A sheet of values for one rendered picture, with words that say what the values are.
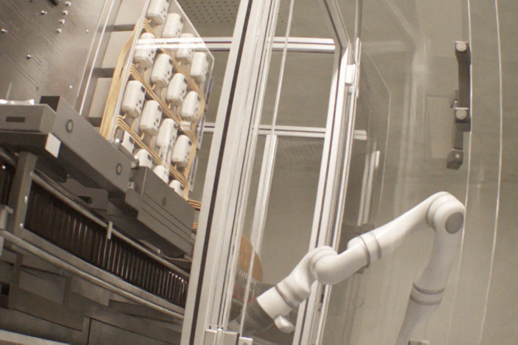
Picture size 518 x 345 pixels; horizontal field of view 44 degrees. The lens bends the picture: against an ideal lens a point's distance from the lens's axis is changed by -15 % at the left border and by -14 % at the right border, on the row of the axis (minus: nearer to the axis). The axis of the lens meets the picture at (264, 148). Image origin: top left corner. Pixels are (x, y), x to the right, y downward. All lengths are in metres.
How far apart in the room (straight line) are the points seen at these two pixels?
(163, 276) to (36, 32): 0.63
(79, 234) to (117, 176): 0.12
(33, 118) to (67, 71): 0.79
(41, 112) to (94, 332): 0.62
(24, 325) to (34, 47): 0.69
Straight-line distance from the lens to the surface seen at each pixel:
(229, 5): 3.98
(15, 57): 1.55
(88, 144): 1.10
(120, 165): 1.21
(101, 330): 1.49
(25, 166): 0.97
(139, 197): 1.28
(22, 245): 0.91
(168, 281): 1.57
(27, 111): 0.99
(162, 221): 1.38
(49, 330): 1.30
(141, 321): 1.68
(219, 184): 1.17
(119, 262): 1.34
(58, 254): 1.10
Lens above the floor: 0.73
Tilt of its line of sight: 19 degrees up
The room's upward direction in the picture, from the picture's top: 9 degrees clockwise
